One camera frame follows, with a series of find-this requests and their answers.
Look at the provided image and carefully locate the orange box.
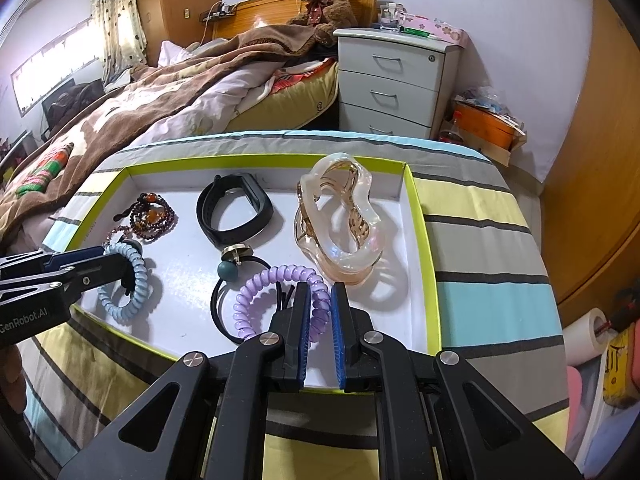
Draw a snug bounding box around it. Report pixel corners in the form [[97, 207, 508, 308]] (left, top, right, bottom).
[[452, 100, 521, 148]]

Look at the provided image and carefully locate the dotted curtain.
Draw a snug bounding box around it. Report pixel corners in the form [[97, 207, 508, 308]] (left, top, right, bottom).
[[90, 0, 148, 86]]

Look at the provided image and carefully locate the translucent hair claw clip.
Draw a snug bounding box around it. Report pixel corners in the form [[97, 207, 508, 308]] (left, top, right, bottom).
[[294, 152, 387, 290]]

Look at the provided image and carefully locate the wooden cabinet door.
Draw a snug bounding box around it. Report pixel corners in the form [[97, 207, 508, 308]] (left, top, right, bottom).
[[132, 0, 223, 68]]

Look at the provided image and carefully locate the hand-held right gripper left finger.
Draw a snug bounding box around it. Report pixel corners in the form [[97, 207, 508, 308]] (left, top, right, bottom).
[[57, 281, 313, 480]]

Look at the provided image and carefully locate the wooden wardrobe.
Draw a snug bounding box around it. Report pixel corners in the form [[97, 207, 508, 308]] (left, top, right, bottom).
[[542, 0, 640, 311]]

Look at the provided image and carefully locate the pink floral box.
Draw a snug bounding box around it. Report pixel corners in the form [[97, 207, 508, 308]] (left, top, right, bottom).
[[400, 15, 471, 46]]

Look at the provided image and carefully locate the power strip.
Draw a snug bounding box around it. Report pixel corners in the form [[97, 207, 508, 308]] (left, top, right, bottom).
[[200, 2, 238, 23]]

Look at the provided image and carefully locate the black hair tie with ball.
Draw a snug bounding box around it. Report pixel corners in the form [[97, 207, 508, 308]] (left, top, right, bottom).
[[211, 243, 301, 346]]

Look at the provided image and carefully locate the yellow packet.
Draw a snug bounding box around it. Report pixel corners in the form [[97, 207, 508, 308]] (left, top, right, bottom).
[[602, 322, 640, 408]]

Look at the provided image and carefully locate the red white patterned cloth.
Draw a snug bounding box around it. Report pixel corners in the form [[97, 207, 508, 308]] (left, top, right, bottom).
[[267, 57, 331, 96]]

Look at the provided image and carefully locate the dark beaded bracelet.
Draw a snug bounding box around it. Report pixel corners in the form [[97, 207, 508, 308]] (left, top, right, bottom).
[[104, 192, 178, 248]]

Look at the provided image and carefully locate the brown blanket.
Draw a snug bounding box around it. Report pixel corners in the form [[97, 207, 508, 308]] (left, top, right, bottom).
[[0, 22, 313, 241]]

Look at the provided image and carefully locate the white tray with green rim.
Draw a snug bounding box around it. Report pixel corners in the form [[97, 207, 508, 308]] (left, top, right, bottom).
[[70, 152, 443, 396]]

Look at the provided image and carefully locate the window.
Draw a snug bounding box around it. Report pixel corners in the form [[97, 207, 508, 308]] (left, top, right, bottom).
[[10, 17, 103, 116]]

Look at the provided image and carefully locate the person's left hand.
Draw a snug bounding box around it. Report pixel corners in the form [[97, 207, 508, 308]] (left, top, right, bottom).
[[0, 346, 28, 416]]

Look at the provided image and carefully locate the plastic bag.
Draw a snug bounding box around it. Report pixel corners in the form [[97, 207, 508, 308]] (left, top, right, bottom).
[[460, 85, 518, 116]]

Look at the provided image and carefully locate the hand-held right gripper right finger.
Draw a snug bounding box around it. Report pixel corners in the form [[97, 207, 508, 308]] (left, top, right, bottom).
[[331, 281, 583, 480]]

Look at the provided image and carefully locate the white pillow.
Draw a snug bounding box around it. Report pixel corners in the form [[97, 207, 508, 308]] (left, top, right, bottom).
[[157, 40, 193, 66]]

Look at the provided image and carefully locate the white drawer nightstand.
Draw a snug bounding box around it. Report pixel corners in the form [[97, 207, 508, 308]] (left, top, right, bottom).
[[332, 27, 462, 142]]

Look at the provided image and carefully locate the clear glass container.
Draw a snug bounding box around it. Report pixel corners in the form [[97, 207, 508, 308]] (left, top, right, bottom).
[[377, 2, 408, 31]]

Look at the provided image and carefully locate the pink foam mat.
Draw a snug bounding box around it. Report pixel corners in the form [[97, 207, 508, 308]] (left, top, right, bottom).
[[567, 362, 606, 456]]

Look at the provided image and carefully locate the striped table cloth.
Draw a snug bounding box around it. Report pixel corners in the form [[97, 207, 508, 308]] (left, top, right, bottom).
[[15, 130, 571, 480]]

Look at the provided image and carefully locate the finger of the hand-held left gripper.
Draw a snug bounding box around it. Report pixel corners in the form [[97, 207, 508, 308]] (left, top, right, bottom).
[[0, 251, 136, 301], [0, 245, 108, 277]]

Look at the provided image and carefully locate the yellow mattress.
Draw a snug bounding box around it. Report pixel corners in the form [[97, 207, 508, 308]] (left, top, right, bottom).
[[227, 57, 341, 133]]

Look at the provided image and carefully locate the wooden headboard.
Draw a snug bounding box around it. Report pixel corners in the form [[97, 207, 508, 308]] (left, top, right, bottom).
[[200, 0, 381, 43]]

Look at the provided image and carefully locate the cardboard box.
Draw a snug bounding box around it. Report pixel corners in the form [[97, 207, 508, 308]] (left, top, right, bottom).
[[467, 125, 528, 168]]

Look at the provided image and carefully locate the blue spiral hair tie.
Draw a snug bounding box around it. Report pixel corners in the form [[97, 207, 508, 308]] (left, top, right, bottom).
[[97, 241, 150, 323]]

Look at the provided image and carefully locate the cola bottle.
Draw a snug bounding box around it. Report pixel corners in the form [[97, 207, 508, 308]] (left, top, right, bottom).
[[439, 112, 466, 145]]

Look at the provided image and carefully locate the white floral quilt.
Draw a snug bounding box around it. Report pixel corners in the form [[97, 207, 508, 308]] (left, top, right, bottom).
[[150, 40, 301, 146]]

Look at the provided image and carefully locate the brown teddy bear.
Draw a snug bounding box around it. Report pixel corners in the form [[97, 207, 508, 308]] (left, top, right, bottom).
[[287, 0, 358, 46]]

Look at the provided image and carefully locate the white paper roll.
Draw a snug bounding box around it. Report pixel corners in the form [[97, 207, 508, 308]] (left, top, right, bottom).
[[562, 307, 608, 366]]

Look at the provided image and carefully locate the purple spiral hair tie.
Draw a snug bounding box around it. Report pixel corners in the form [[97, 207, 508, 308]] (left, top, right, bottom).
[[234, 265, 332, 346]]

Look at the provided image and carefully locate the dark cloth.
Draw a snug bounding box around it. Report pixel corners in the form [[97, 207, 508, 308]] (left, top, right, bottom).
[[42, 80, 103, 133]]

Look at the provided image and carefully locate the black fitness band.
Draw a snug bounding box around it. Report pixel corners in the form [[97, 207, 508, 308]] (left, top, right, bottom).
[[196, 172, 275, 248]]

